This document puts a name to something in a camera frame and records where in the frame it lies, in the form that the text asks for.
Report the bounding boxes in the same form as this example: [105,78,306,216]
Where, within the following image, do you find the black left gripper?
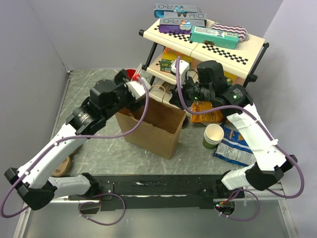
[103,68,149,120]

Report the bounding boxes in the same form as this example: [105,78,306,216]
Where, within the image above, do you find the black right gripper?
[169,72,213,110]

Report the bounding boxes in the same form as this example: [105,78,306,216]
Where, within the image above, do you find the brown paper bag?
[124,98,186,160]

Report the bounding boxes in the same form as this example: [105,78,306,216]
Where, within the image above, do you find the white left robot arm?
[4,69,151,210]

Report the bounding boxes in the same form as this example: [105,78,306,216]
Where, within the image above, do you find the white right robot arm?
[169,59,297,198]

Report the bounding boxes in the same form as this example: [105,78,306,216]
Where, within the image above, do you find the red plastic cup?
[126,69,136,79]

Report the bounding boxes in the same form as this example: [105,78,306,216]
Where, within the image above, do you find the white wrapped straws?
[132,63,143,80]

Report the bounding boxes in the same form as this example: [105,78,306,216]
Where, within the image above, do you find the stack of black lids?
[182,117,188,128]

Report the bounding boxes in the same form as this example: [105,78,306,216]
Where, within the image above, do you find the green yellow box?
[160,47,178,73]
[181,55,193,66]
[224,71,238,86]

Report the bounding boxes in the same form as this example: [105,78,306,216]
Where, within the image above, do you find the green yellow box far left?
[160,47,178,73]

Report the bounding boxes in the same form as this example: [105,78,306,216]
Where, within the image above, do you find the orange snack bag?
[190,100,226,124]

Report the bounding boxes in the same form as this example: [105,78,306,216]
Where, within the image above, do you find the stack of green paper cups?
[203,124,224,149]

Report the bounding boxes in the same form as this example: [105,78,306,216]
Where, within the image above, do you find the green yellow box far right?
[224,71,238,86]

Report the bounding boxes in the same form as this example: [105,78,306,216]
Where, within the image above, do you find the purple grey R+Co box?
[158,18,207,35]

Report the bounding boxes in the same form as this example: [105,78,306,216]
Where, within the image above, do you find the blue chips bag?
[213,125,256,167]

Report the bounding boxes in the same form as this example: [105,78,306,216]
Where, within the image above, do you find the teal rectangular box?
[190,26,239,50]

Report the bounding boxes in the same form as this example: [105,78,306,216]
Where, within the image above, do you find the cream three-tier shelf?
[139,20,269,89]

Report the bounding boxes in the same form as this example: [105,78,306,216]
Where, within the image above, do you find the top grey R+Co box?
[154,3,207,19]

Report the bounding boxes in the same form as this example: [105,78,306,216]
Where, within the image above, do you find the purple wavy pouch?
[211,22,249,42]

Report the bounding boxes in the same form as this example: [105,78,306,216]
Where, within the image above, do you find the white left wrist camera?
[127,77,151,100]

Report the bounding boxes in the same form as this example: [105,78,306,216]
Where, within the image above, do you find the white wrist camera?
[170,59,190,85]
[127,77,151,100]

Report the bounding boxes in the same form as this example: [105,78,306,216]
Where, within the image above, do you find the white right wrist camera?
[170,59,190,85]

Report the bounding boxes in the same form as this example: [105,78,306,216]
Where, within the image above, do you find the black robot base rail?
[69,175,232,211]

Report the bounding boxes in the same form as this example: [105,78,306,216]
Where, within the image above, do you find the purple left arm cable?
[0,76,151,226]

